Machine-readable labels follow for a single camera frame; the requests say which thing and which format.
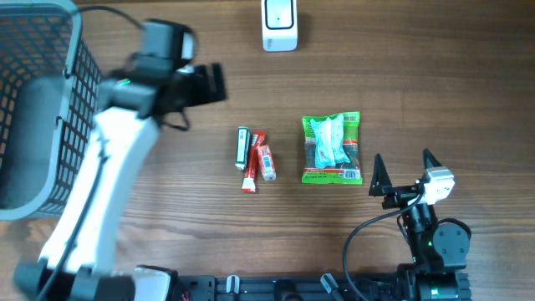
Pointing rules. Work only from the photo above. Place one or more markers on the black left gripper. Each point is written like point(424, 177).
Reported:
point(206, 74)

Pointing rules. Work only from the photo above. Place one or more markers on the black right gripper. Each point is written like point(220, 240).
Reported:
point(382, 186)

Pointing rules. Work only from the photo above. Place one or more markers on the green white gum pack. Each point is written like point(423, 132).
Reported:
point(243, 144)

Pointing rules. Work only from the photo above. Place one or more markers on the green snack bag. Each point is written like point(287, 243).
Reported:
point(341, 174)

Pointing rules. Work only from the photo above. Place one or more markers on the red stick packet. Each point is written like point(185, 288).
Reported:
point(249, 181)

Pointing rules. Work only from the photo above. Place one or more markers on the red white candy pack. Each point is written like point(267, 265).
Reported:
point(266, 163)

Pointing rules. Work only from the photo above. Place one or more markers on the white teal wipes packet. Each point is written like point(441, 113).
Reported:
point(329, 139)

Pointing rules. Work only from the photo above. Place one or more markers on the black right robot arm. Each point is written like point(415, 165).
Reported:
point(439, 247)

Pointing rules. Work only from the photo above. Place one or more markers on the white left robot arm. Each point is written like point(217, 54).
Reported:
point(77, 262)

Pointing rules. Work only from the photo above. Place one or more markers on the white barcode scanner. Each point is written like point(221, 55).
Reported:
point(279, 25)

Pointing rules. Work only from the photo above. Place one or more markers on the grey plastic basket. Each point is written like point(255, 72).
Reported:
point(49, 83)

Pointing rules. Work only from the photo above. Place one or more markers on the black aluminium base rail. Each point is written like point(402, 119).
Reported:
point(371, 286)

